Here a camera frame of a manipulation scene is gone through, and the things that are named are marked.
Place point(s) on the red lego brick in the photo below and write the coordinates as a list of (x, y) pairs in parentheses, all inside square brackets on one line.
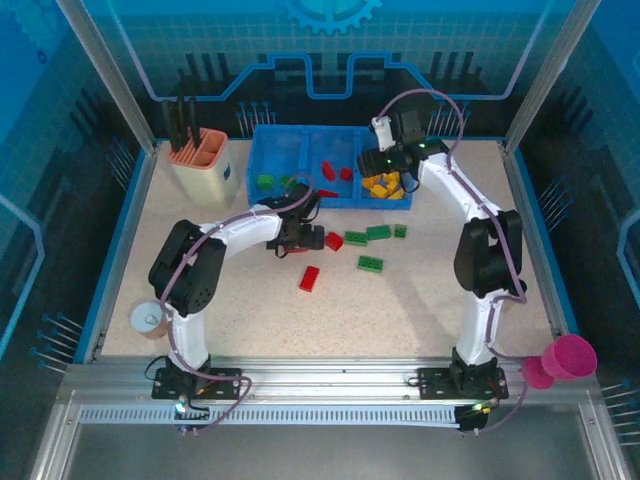
[(297, 250), (327, 193), (334, 241), (309, 278), (327, 170)]

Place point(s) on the yellow lego brick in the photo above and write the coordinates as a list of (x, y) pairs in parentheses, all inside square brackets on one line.
[(397, 196), (396, 184), (371, 184), (381, 193)]

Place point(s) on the small notched red lego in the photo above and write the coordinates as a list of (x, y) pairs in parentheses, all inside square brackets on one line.
[(346, 174)]

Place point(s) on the small green lego brick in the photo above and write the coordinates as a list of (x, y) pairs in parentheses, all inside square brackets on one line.
[(400, 231)]

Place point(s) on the blue three-compartment bin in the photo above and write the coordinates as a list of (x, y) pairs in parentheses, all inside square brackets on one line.
[(280, 150)]

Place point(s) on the cream holder with orange rim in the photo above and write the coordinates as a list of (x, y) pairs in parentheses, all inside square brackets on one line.
[(210, 180)]

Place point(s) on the blue table border rim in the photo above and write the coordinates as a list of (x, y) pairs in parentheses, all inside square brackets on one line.
[(131, 210)]

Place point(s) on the tin can with pull tab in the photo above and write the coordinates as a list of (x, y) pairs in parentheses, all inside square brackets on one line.
[(146, 320)]

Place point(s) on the pink plastic cup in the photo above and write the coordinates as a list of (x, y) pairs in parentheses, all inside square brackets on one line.
[(570, 357)]

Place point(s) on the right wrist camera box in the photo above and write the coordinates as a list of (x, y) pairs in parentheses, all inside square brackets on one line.
[(384, 134)]

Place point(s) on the aluminium mounting rail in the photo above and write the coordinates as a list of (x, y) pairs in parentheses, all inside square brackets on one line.
[(325, 380)]

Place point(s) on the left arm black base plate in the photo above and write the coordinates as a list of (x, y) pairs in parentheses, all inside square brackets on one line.
[(225, 385)]

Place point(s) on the aluminium frame post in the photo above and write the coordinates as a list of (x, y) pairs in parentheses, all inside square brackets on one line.
[(106, 65), (552, 65)]

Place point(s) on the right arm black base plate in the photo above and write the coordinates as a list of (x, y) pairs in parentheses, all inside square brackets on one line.
[(435, 382)]

